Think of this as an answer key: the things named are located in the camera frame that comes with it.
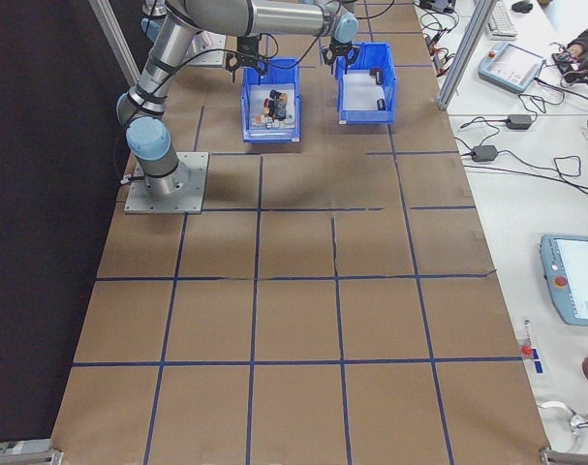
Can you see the blue plastic bin with capacitors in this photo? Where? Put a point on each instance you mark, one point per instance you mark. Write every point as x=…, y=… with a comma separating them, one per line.
x=366, y=116

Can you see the blue plastic bin with buttons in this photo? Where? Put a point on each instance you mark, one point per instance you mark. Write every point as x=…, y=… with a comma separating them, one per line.
x=269, y=136

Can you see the black button with yellow base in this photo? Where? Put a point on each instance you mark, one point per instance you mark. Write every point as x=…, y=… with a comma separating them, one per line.
x=275, y=92

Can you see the red mushroom push button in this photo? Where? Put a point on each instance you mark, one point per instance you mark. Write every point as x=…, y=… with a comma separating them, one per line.
x=267, y=103

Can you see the white button with orange block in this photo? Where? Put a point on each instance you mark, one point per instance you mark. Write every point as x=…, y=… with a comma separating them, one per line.
x=257, y=121

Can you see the white contact block button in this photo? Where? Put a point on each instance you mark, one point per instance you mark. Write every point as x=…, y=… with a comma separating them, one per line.
x=270, y=125

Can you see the bystander bare hand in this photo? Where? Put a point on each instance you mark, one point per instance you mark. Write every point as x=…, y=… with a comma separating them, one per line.
x=575, y=49

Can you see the small parts in bin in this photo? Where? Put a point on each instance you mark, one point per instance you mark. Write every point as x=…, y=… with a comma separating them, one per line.
x=256, y=99

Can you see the white foam bin liner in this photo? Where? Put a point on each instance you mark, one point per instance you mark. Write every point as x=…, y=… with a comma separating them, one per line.
x=359, y=92

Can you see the white computer keyboard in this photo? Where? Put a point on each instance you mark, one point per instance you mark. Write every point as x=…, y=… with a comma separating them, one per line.
x=502, y=19

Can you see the grey teach pendant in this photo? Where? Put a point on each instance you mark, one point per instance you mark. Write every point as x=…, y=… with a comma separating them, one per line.
x=577, y=281
x=511, y=68

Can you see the black power adapter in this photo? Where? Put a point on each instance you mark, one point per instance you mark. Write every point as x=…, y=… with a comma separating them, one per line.
x=484, y=153
x=520, y=121

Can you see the black computer mouse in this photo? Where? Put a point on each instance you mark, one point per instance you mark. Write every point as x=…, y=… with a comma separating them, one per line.
x=521, y=6

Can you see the white desk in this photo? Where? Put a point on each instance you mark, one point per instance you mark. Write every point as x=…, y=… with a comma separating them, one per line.
x=516, y=218

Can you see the clear tube with red cap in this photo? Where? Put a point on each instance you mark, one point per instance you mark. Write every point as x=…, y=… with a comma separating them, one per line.
x=527, y=341

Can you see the silver metal clamp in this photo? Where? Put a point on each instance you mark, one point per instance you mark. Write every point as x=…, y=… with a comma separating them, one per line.
x=586, y=422

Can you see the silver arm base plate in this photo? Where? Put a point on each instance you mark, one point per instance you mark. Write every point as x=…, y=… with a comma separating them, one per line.
x=207, y=51
x=194, y=186

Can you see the tall aluminium profile post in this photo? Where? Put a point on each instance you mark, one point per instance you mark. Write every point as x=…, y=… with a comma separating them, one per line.
x=460, y=53

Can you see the aluminium frame post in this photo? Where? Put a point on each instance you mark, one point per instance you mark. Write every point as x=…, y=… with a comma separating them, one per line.
x=115, y=43

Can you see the black frame cover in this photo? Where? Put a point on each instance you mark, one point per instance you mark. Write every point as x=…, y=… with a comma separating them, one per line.
x=37, y=194

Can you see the aluminium frame bar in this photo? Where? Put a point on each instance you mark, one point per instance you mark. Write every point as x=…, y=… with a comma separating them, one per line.
x=17, y=453

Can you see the aluminium corner bracket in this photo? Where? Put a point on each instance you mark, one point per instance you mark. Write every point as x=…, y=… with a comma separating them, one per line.
x=572, y=457

